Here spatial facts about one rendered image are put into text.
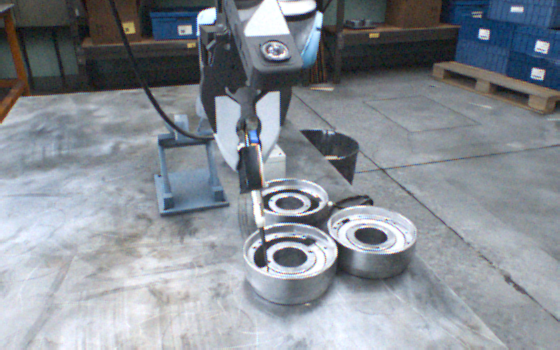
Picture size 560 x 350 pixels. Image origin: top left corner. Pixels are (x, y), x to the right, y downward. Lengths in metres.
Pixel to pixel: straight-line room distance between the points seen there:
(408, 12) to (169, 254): 4.23
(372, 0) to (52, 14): 2.93
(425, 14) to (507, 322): 3.43
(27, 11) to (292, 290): 3.98
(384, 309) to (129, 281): 0.28
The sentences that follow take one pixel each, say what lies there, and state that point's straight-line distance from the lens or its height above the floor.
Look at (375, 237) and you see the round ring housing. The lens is 0.61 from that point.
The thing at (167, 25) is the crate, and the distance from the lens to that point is 4.04.
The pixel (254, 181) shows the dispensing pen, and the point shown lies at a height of 0.92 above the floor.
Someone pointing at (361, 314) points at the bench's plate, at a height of 0.80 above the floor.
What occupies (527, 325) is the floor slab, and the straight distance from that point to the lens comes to 1.85.
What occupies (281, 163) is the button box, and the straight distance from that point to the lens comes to 0.75.
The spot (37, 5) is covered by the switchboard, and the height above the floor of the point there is 0.72.
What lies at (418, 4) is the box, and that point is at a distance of 4.72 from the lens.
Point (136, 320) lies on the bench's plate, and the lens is 0.52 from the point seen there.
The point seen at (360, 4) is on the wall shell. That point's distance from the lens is 5.01.
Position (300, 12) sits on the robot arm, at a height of 1.03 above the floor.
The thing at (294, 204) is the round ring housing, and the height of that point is 0.82.
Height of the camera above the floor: 1.14
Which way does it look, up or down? 26 degrees down
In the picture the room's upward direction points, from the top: straight up
